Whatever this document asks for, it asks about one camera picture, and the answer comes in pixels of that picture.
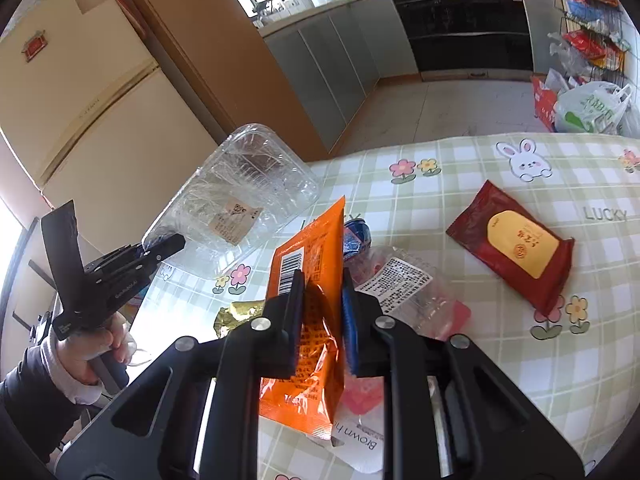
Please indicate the gold foil wrapper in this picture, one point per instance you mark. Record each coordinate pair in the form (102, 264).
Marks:
(229, 318)

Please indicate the beige refrigerator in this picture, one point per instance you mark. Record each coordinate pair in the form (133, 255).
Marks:
(94, 119)

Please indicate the white green plastic bag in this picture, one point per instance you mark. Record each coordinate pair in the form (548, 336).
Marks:
(594, 107)

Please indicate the green checked tablecloth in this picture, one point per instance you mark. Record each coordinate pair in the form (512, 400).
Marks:
(580, 365)

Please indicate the black oven range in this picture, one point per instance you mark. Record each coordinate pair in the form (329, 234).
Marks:
(477, 39)

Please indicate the clear plastic clamshell box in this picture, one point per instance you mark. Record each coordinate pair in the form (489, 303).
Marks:
(249, 189)

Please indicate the wooden partition pillar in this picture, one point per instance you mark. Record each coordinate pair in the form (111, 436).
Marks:
(231, 69)

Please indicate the dark left sleeve forearm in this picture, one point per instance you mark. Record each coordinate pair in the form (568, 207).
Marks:
(40, 401)

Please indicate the white floral card package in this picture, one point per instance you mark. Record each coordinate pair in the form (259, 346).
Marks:
(358, 439)

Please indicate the red box on floor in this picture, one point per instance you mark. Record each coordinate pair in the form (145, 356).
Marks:
(544, 103)

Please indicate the red fridge magnet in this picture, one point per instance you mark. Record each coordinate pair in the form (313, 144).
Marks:
(36, 43)

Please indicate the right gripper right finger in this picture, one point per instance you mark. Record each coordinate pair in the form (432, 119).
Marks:
(492, 430)

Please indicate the dark red wet-wipe packet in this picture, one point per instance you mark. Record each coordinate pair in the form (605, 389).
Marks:
(530, 258)

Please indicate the wire snack rack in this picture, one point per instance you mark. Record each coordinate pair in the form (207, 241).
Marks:
(596, 41)

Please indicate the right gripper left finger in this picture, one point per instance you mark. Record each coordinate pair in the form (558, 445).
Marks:
(193, 412)

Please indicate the grey kitchen cabinets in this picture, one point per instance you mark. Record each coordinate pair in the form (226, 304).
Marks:
(334, 56)

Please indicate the red clear plastic tray package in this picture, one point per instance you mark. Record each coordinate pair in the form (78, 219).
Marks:
(408, 288)

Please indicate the orange snack wrapper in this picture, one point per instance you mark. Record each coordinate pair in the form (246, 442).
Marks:
(307, 401)

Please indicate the person's left hand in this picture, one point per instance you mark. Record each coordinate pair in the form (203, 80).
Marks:
(77, 351)

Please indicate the blue round wrapper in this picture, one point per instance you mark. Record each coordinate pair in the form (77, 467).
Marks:
(356, 238)

